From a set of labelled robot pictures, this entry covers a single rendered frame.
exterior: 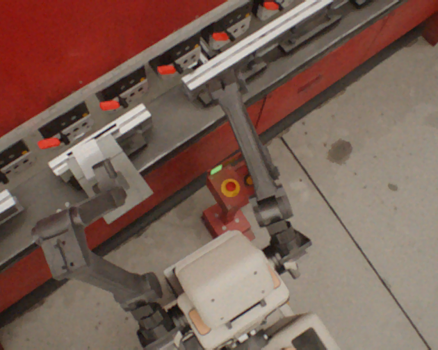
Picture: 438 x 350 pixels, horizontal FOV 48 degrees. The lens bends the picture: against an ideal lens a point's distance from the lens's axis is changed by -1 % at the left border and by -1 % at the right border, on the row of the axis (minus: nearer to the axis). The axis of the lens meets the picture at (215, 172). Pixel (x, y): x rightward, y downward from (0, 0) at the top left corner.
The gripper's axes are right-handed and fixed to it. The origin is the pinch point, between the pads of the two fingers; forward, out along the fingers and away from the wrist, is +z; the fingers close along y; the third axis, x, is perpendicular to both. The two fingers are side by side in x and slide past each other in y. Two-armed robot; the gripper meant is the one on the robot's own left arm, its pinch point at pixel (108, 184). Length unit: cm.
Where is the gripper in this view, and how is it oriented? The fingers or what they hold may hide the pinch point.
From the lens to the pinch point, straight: 165.5
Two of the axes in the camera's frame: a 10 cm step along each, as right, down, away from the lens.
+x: 5.0, 8.3, 2.7
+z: -3.3, -1.1, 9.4
